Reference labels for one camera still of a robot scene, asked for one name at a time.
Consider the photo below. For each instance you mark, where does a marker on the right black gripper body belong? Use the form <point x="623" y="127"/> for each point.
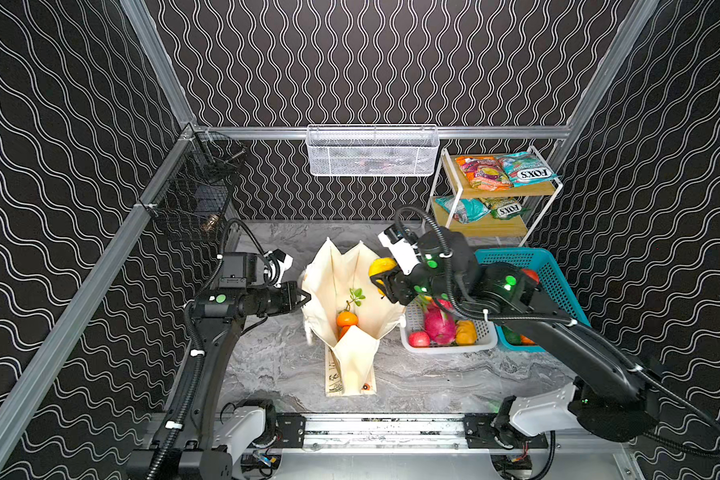
<point x="397" y="287"/>

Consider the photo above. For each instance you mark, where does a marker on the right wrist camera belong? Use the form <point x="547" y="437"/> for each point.
<point x="401" y="242"/>

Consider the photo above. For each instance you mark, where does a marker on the orange tangerine with leaf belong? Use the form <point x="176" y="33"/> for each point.
<point x="348" y="316"/>

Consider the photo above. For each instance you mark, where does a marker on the floral canvas grocery bag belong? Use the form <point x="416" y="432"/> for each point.
<point x="349" y="367"/>

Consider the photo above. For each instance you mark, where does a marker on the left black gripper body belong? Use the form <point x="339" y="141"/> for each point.
<point x="290" y="297"/>

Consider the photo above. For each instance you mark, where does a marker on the yellow lemon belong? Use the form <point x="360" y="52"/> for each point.
<point x="380" y="268"/>

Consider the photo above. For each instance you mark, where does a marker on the white plastic fruit basket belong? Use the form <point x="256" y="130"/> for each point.
<point x="413" y="320"/>

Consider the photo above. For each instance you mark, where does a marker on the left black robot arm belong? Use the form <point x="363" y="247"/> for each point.
<point x="210" y="372"/>

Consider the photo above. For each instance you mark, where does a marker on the green Fox's bag lower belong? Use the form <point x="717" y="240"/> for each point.
<point x="504" y="208"/>

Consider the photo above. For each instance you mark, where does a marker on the teal plastic vegetable basket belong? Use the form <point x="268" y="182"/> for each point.
<point x="546" y="264"/>

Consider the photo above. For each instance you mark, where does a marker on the white wire wall basket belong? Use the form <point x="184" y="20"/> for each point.
<point x="365" y="150"/>

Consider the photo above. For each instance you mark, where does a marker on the black wire wall basket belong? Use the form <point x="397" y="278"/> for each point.
<point x="195" y="203"/>

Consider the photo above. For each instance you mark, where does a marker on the red tomato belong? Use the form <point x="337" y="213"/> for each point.
<point x="532" y="275"/>

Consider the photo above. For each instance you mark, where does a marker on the teal snack bag lower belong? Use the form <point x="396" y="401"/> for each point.
<point x="465" y="211"/>

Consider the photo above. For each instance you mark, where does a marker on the red apple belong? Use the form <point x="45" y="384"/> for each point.
<point x="419" y="339"/>

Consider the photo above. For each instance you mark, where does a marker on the orange candy bag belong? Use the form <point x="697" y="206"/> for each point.
<point x="484" y="172"/>

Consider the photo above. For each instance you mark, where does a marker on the white wooden two-tier shelf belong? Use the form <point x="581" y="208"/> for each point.
<point x="536" y="199"/>

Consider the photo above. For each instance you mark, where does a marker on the teal Fox's candy bag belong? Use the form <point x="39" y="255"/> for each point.
<point x="526" y="168"/>

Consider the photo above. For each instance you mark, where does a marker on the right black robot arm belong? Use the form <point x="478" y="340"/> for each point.
<point x="613" y="396"/>

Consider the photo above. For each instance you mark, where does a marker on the orange fruit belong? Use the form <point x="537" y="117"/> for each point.
<point x="344" y="330"/>

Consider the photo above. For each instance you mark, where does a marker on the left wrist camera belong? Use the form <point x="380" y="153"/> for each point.
<point x="277" y="263"/>

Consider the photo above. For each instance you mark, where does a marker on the pink dragon fruit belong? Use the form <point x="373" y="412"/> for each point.
<point x="439" y="326"/>

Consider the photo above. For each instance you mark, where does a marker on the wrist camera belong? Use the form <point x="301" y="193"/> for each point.
<point x="277" y="263"/>
<point x="401" y="242"/>

